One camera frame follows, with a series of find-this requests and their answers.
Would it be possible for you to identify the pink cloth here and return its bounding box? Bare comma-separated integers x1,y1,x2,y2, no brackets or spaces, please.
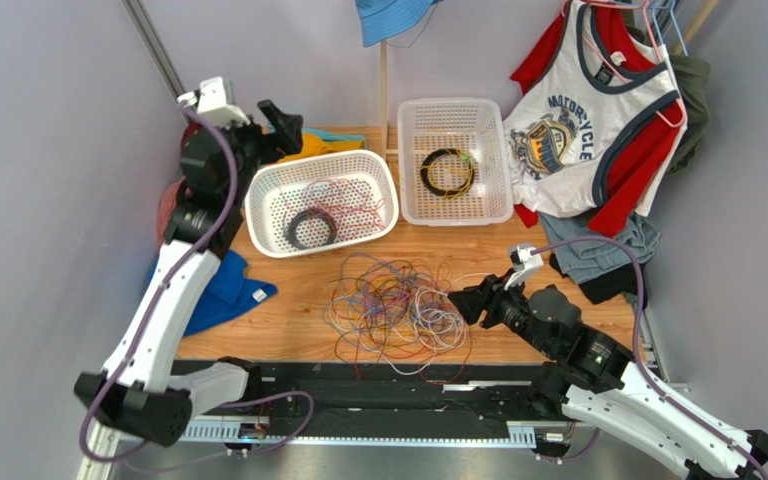
156,177,185,245

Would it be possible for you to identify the white motorcycle tank top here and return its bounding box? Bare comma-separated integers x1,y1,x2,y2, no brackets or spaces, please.
502,0,688,220

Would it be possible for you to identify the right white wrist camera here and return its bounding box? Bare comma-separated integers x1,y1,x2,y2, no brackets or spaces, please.
504,242,544,290

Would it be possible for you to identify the grey coiled cable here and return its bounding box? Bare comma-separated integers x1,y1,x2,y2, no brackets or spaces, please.
284,207,339,252

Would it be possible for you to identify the black coiled cable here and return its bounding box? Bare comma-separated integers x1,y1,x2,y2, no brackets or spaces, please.
419,148,476,198

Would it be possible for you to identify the teal cloth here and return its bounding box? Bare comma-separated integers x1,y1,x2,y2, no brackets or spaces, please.
302,127,368,148

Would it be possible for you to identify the black garment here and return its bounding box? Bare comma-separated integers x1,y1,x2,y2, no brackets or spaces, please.
550,252,638,304

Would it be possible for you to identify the aluminium slotted rail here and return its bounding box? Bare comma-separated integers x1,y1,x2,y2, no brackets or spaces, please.
178,416,538,449

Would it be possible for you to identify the orange cloth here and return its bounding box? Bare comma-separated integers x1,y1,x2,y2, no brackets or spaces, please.
279,131,367,163

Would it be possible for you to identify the colourful wire pile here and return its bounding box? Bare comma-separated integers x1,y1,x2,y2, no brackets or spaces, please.
322,252,492,386

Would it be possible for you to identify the maroon cloth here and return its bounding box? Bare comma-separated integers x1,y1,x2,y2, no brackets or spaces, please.
180,121,200,151

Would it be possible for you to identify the yellow wire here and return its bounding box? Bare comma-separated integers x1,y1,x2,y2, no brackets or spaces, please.
390,147,478,201

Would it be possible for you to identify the red wire in basket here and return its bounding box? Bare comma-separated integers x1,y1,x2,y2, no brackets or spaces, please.
310,182,391,242

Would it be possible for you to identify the dark green garment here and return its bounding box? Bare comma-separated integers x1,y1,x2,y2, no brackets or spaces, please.
612,26,711,175

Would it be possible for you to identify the rounded white plastic basket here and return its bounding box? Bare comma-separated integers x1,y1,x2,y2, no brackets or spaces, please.
244,150,399,259

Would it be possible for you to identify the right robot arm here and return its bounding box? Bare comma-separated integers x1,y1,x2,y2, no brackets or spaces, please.
447,275,768,479

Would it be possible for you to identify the pink wire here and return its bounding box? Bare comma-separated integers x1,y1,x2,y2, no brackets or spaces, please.
270,174,392,234
290,176,392,238

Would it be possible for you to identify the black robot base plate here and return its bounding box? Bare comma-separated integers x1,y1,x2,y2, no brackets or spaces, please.
210,362,592,444

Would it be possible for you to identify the light blue bucket hat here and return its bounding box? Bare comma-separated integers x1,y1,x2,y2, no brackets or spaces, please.
354,0,439,48

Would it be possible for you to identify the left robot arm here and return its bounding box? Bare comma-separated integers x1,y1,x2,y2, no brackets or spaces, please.
74,100,304,447

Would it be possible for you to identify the wooden rack pole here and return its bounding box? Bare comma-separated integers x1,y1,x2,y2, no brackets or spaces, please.
669,0,721,54

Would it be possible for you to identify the blue cloth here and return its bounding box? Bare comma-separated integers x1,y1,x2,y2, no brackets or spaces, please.
183,250,278,337

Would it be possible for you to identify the red shirt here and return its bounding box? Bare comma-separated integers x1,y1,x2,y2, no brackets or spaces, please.
509,3,685,240

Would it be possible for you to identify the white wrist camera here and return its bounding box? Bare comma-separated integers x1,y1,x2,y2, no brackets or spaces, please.
504,242,544,290
176,76,252,128

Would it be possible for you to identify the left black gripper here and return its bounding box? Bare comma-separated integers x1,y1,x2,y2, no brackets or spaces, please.
211,102,304,208

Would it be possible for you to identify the metal corner rail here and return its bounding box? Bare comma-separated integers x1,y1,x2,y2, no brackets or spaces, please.
121,0,186,98

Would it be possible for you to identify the rectangular white plastic basket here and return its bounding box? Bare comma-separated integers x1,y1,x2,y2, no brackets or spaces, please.
397,97,514,227

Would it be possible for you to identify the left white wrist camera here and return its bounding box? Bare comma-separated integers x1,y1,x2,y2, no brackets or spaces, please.
176,76,252,128

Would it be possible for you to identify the pink clothes hanger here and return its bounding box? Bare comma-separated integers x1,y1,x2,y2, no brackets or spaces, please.
561,1,688,133

